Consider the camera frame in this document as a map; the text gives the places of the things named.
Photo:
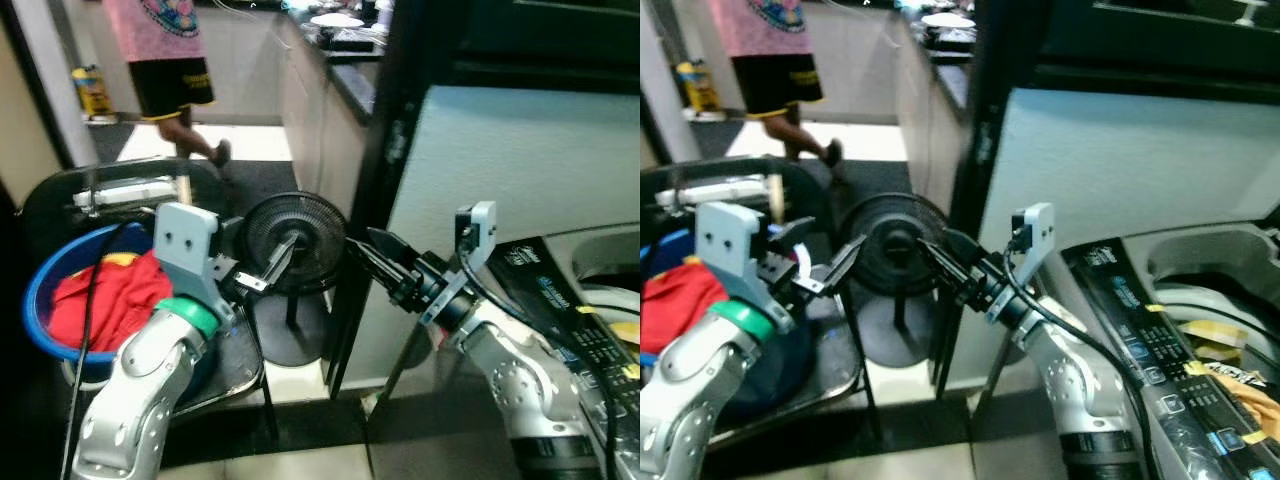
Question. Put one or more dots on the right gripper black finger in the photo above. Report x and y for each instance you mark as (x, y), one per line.
(963, 248)
(390, 247)
(942, 264)
(375, 264)

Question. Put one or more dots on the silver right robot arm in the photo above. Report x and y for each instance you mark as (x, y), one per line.
(1080, 390)
(520, 380)

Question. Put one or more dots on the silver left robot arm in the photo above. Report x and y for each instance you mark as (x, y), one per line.
(140, 380)
(700, 390)

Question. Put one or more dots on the grey top-load washing machine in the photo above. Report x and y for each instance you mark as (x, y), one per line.
(600, 300)
(1200, 290)

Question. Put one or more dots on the wooden stick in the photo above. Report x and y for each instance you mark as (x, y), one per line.
(184, 190)
(775, 195)

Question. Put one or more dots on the black standing fan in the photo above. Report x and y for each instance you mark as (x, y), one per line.
(310, 230)
(895, 235)

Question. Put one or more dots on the white plastic object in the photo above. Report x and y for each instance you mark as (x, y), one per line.
(120, 193)
(710, 190)

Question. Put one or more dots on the dark blue cloth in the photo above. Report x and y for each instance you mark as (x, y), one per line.
(785, 365)

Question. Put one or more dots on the black round chair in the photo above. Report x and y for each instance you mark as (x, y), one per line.
(60, 195)
(840, 370)

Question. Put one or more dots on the red cloth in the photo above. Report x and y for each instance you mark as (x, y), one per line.
(105, 300)
(680, 305)

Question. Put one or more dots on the beige kitchen counter cabinet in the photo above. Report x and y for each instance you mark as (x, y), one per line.
(315, 130)
(925, 130)

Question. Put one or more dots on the yellow plastic container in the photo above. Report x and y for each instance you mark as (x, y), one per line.
(700, 88)
(93, 92)

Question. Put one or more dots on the person in pink shirt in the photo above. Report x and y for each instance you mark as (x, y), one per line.
(165, 60)
(770, 60)

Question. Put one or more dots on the yellow cloth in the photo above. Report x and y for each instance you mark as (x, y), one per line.
(1245, 395)
(627, 332)

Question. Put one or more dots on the white bowl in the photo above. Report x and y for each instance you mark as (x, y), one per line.
(336, 19)
(947, 19)

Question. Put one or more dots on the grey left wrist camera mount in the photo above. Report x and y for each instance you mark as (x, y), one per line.
(730, 250)
(188, 250)

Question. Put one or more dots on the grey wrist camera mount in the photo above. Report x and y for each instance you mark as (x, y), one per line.
(188, 250)
(1035, 235)
(478, 235)
(730, 250)

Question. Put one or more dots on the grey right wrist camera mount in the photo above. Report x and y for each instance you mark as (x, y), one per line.
(478, 235)
(1035, 235)

